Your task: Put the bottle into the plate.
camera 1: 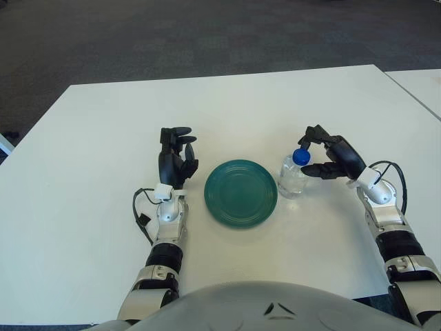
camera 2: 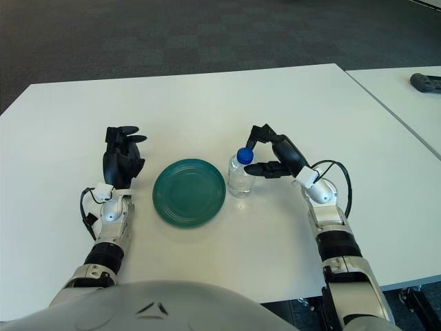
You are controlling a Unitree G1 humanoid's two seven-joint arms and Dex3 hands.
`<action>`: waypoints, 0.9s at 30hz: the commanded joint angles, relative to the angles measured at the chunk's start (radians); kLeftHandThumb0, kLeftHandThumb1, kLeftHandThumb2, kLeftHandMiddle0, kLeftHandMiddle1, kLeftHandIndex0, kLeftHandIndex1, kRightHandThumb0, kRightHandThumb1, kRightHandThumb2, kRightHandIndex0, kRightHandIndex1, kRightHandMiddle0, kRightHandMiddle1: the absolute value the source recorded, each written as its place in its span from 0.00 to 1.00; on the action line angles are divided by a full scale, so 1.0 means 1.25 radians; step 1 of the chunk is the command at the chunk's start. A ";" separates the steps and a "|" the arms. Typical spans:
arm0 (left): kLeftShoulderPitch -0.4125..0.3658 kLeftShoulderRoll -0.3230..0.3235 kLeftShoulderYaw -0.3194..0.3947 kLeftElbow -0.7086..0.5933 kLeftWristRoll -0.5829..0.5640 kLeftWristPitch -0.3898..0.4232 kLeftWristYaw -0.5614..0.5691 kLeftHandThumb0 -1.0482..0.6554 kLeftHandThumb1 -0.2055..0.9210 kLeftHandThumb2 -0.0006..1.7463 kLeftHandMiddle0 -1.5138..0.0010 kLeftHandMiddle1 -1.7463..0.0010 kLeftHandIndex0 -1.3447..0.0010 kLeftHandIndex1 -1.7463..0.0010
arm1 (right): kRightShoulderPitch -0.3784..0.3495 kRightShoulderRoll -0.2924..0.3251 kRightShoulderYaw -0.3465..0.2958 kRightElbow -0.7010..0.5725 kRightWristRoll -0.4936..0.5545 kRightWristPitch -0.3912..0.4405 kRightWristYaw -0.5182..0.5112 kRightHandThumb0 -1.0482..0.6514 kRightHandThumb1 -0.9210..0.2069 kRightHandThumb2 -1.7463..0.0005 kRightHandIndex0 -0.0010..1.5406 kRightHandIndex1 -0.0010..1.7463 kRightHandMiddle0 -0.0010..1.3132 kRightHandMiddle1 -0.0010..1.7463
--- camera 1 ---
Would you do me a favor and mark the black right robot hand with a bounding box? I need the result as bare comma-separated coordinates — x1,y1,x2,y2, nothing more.
297,124,367,181

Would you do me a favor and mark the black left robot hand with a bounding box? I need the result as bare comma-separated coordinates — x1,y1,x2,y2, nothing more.
158,126,200,190

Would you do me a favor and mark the clear bottle with blue cap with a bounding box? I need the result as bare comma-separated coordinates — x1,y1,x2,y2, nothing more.
277,148,313,199

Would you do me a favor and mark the green round plate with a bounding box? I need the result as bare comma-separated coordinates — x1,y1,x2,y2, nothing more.
203,159,279,230

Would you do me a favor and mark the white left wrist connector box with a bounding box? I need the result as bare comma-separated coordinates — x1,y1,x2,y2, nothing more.
154,184,173,201

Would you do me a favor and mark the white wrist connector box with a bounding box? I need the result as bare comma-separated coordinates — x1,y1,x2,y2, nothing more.
346,167,382,189
154,184,173,201

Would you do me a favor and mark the white right wrist connector box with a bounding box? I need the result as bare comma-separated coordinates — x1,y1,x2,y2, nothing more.
346,167,382,189

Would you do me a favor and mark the grey robot torso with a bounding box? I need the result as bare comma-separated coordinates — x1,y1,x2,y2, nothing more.
92,281,428,331

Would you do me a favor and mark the white furniture edge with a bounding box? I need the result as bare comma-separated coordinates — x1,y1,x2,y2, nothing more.
0,130,17,166

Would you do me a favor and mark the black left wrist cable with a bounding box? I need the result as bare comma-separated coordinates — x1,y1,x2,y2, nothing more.
132,187,161,245

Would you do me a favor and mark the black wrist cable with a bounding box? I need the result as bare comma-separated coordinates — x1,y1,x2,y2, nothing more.
132,187,161,245
368,160,410,211

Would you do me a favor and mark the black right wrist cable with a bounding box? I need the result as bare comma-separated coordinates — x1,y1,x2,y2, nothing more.
368,160,410,211

